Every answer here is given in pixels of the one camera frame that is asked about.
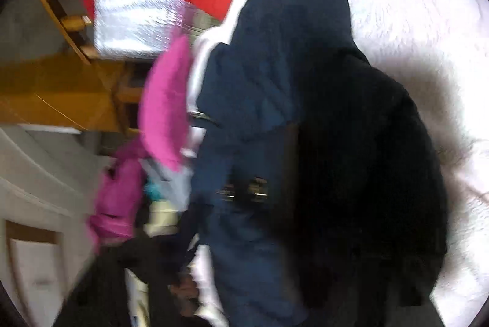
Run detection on grey cloth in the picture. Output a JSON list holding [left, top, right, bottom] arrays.
[[147, 155, 195, 209]]

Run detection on black cloth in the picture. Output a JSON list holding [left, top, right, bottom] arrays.
[[51, 228, 215, 327]]

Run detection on teal cloth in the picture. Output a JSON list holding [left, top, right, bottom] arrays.
[[144, 178, 163, 200]]

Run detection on wooden table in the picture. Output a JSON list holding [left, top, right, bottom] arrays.
[[0, 54, 127, 133]]

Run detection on navy blue hooded jacket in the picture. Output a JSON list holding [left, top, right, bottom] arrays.
[[189, 0, 449, 327]]

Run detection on magenta garment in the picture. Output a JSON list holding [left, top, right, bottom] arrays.
[[87, 139, 151, 255]]

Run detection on cream cushion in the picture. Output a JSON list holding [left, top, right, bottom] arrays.
[[147, 199, 180, 236]]

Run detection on magenta pink pillow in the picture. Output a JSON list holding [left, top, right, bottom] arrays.
[[138, 34, 195, 172]]

